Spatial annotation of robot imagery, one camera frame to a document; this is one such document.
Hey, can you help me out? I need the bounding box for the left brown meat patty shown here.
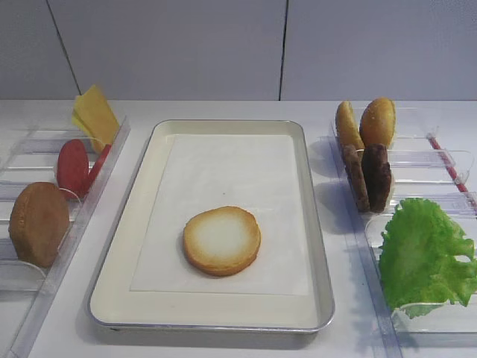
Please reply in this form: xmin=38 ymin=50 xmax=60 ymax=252
xmin=343 ymin=145 xmax=370 ymax=213

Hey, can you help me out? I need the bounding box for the right dark meat patty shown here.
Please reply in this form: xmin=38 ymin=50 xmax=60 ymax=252
xmin=361 ymin=144 xmax=392 ymax=213

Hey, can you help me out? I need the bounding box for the right red tomato slice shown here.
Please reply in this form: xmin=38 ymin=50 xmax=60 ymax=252
xmin=84 ymin=144 xmax=111 ymax=193

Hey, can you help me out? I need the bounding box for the red tomato slice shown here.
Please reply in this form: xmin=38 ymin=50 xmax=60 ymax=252
xmin=84 ymin=144 xmax=111 ymax=193
xmin=56 ymin=139 xmax=89 ymax=198

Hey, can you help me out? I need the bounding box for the front yellow cheese slice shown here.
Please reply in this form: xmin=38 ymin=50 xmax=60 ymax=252
xmin=73 ymin=85 xmax=119 ymax=154

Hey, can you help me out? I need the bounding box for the yellow cheese slice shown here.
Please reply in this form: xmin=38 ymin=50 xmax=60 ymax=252
xmin=73 ymin=85 xmax=119 ymax=154
xmin=72 ymin=110 xmax=91 ymax=137

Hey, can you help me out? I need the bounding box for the left red tomato slice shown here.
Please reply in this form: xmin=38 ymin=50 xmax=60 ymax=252
xmin=56 ymin=139 xmax=89 ymax=198

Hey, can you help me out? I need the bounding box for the rear yellow cheese slice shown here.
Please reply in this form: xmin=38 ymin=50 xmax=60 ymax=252
xmin=72 ymin=110 xmax=91 ymax=137

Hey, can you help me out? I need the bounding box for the green lettuce leaf in rack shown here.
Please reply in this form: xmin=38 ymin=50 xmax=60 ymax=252
xmin=379 ymin=198 xmax=476 ymax=310

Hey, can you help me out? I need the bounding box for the white parchment paper sheet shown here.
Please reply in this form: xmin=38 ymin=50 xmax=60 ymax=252
xmin=130 ymin=135 xmax=309 ymax=295

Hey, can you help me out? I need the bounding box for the metal baking tray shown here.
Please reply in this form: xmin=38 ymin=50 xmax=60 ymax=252
xmin=89 ymin=119 xmax=335 ymax=334

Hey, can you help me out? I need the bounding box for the toasted bottom bun slice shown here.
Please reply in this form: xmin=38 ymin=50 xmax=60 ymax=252
xmin=183 ymin=206 xmax=262 ymax=277

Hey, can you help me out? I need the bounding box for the left sesame bun top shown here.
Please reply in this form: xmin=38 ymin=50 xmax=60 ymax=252
xmin=335 ymin=101 xmax=364 ymax=150

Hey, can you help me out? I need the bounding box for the right clear acrylic rack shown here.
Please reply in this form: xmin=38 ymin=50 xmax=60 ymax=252
xmin=329 ymin=107 xmax=476 ymax=357

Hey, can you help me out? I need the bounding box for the clear acrylic rack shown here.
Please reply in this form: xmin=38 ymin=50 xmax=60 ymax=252
xmin=329 ymin=107 xmax=476 ymax=357
xmin=1 ymin=121 xmax=130 ymax=357

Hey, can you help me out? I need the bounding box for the right golden bun top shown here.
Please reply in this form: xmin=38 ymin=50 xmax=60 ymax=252
xmin=359 ymin=97 xmax=397 ymax=148

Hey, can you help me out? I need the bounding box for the brown bun slice in left rack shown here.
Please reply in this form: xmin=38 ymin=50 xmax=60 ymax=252
xmin=8 ymin=182 xmax=69 ymax=268

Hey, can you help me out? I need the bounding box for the left clear acrylic rack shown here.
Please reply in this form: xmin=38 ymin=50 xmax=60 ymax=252
xmin=1 ymin=121 xmax=130 ymax=357

